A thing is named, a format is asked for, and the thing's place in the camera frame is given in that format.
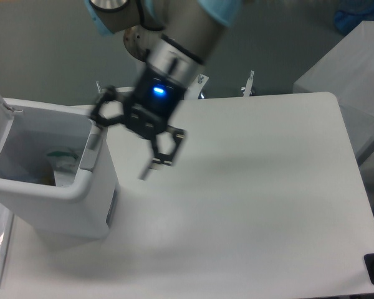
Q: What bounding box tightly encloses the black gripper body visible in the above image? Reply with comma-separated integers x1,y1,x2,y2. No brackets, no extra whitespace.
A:
123,67,186,139

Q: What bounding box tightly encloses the white paper bag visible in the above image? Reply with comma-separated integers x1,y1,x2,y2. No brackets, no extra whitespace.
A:
46,147,82,187

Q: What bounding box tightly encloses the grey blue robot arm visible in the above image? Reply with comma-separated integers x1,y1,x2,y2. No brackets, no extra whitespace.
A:
85,1,242,170

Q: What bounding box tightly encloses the white trash can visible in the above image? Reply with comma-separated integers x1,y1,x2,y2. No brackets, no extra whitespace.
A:
0,98,119,239

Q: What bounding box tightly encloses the white side cabinet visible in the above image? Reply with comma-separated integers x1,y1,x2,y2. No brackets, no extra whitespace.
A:
292,21,374,161

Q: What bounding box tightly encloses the blue plastic bag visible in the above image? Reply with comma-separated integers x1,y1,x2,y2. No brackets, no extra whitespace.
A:
333,10,374,35

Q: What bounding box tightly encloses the white table clamp bracket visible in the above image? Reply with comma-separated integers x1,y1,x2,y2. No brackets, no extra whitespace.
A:
95,80,135,103

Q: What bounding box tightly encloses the white right clamp bracket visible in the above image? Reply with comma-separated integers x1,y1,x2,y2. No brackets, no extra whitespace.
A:
184,74,209,100

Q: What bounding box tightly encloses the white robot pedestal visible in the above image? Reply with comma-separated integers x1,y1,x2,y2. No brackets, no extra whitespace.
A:
123,25,163,62

